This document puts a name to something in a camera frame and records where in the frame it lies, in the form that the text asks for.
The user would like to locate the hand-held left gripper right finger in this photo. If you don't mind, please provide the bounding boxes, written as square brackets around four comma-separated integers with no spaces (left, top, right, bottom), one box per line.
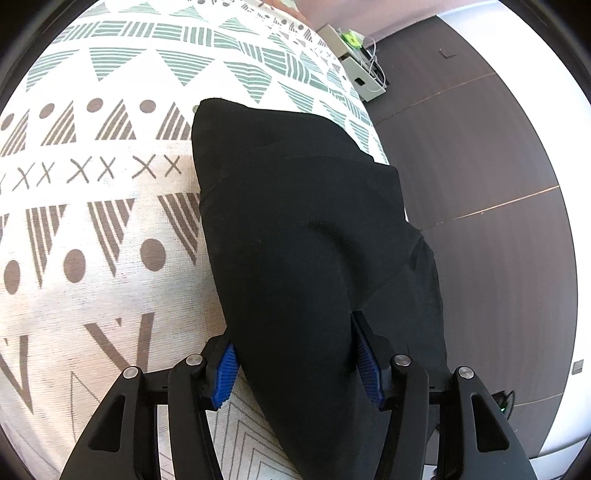
[351,311,540,480]

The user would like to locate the bed with patterned sheet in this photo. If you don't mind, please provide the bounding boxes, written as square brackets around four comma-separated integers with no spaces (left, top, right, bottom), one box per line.
[0,0,391,480]

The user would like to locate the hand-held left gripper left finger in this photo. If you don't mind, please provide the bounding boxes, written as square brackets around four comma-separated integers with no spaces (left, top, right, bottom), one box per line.
[59,329,241,480]

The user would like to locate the white cables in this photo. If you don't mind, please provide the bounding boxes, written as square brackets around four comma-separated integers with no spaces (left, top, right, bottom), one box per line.
[362,37,391,88]

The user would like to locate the cream nightstand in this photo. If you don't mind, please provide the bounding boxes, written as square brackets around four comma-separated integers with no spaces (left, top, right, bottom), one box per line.
[316,24,389,102]

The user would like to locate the black plug with green light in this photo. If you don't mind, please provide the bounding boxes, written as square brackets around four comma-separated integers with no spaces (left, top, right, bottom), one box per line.
[492,390,515,418]

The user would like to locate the pink curtain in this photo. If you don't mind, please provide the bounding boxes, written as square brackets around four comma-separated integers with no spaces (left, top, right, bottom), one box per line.
[295,0,437,42]

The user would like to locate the black long-sleeved shirt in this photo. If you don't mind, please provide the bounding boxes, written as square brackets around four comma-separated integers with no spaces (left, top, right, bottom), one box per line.
[190,97,451,480]

